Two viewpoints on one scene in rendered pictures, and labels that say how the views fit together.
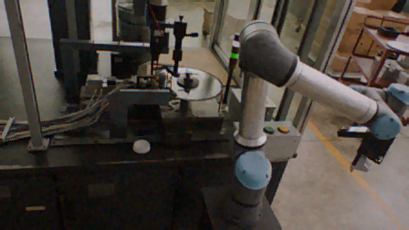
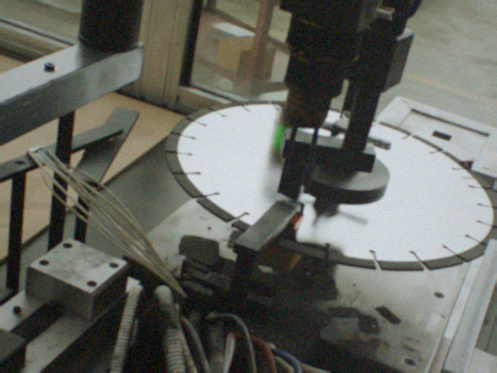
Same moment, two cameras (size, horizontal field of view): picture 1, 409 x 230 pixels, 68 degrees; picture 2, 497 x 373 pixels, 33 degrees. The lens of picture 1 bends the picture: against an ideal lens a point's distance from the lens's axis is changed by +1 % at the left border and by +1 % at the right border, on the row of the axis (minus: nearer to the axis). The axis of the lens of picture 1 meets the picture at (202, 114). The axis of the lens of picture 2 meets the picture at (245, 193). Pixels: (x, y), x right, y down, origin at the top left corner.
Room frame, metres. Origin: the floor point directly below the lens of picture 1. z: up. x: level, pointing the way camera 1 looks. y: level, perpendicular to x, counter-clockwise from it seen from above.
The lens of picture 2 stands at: (0.92, 0.77, 1.31)
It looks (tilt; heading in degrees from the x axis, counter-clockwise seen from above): 28 degrees down; 307
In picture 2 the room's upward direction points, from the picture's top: 12 degrees clockwise
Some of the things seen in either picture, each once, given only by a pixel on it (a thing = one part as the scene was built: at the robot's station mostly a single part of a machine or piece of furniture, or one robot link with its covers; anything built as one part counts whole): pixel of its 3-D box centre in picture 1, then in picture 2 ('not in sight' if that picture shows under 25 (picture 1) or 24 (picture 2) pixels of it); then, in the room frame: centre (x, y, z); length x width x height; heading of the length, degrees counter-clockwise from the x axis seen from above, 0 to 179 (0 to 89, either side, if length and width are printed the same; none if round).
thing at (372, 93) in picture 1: (365, 100); not in sight; (0.89, -0.50, 1.21); 0.11 x 0.11 x 0.08; 1
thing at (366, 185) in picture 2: (188, 79); (338, 160); (1.32, 0.10, 0.96); 0.11 x 0.11 x 0.03
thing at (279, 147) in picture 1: (263, 141); not in sight; (1.11, -0.29, 0.82); 0.28 x 0.11 x 0.15; 109
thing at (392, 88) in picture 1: (393, 102); not in sight; (0.91, -0.60, 1.21); 0.09 x 0.08 x 0.11; 91
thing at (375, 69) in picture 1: (380, 76); not in sight; (3.14, -1.79, 0.50); 0.92 x 0.51 x 0.99; 174
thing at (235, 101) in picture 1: (249, 109); (426, 181); (1.37, -0.24, 0.82); 0.18 x 0.18 x 0.15; 19
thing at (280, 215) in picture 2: (147, 81); (262, 255); (1.26, 0.28, 0.95); 0.10 x 0.03 x 0.07; 109
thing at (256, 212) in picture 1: (243, 201); not in sight; (0.77, -0.20, 0.80); 0.15 x 0.15 x 0.10
